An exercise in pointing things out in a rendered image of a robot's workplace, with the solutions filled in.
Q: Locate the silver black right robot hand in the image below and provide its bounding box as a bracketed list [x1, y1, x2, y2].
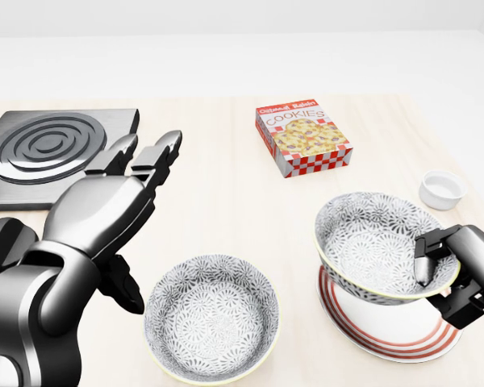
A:
[413, 224, 484, 330]

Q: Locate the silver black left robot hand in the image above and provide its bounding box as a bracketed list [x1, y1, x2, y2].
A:
[42, 129, 183, 316]

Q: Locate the black white patterned bowl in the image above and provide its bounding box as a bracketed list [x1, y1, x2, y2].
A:
[143, 253, 281, 385]
[313, 192, 462, 306]

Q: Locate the dark metal stove plate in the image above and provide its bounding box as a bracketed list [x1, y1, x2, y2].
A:
[0, 108, 140, 212]

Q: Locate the white plate with red rings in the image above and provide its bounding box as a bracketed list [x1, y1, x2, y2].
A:
[315, 264, 464, 360]

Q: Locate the small white ramekin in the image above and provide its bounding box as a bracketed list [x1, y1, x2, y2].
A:
[419, 169, 468, 211]

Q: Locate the red white cookie box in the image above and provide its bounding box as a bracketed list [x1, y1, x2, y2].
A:
[255, 98, 354, 179]

